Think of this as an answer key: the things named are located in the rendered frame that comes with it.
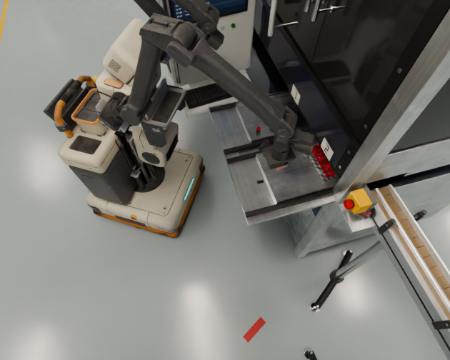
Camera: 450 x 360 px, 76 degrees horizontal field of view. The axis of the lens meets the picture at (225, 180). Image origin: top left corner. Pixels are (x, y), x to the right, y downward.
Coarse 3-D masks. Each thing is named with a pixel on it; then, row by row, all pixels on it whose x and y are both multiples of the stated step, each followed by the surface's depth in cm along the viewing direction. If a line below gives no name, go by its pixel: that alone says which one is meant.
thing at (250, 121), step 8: (272, 96) 154; (280, 96) 155; (288, 96) 157; (240, 104) 152; (288, 104) 154; (296, 104) 154; (240, 112) 147; (248, 112) 152; (296, 112) 151; (248, 120) 149; (256, 120) 149; (304, 120) 148; (248, 128) 146; (264, 128) 146; (304, 128) 141; (248, 136) 142; (256, 136) 143; (264, 136) 143; (272, 136) 140
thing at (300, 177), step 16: (256, 160) 135; (304, 160) 136; (272, 176) 131; (288, 176) 131; (304, 176) 131; (320, 176) 131; (272, 192) 124; (288, 192) 127; (304, 192) 127; (320, 192) 126
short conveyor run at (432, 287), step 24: (384, 192) 121; (384, 216) 115; (408, 216) 112; (384, 240) 116; (408, 240) 106; (408, 264) 106; (432, 264) 106; (408, 288) 109; (432, 288) 101; (432, 312) 99
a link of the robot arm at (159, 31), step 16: (160, 16) 75; (144, 32) 73; (160, 32) 71; (176, 32) 72; (192, 32) 75; (144, 48) 78; (160, 48) 75; (144, 64) 83; (144, 80) 88; (144, 96) 95; (128, 112) 101
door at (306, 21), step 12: (288, 0) 125; (300, 0) 116; (276, 12) 139; (288, 12) 128; (300, 12) 118; (312, 12) 109; (324, 12) 102; (288, 24) 131; (300, 24) 120; (312, 24) 111; (300, 36) 123; (312, 36) 114; (300, 48) 125; (312, 48) 116; (312, 60) 118
